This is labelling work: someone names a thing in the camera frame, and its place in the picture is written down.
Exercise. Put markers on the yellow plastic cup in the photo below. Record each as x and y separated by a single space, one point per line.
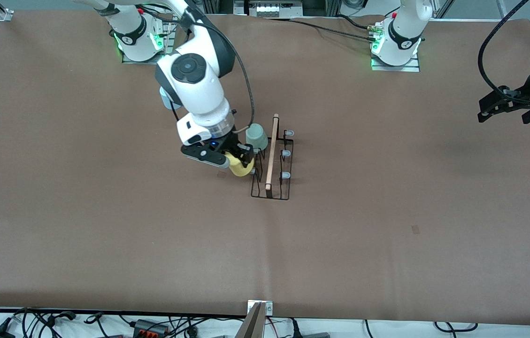
239 170

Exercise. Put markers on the pale green plastic cup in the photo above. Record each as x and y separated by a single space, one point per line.
256 137

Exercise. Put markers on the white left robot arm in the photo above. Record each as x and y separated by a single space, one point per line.
401 33

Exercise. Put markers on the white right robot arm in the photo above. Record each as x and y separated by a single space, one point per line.
194 89

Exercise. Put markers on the light blue plastic cup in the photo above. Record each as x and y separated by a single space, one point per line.
165 101

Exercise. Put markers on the brown table cover sheet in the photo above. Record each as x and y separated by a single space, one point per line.
340 258

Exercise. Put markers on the grey connector box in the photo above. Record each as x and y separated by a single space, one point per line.
269 9

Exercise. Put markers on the black orange connector box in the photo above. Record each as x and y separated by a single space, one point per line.
149 326

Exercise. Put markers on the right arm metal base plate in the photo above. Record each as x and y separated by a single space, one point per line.
168 37

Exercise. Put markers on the small metal bracket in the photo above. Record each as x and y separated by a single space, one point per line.
268 307

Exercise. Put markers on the aluminium camera pole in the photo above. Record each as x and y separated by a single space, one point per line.
253 326

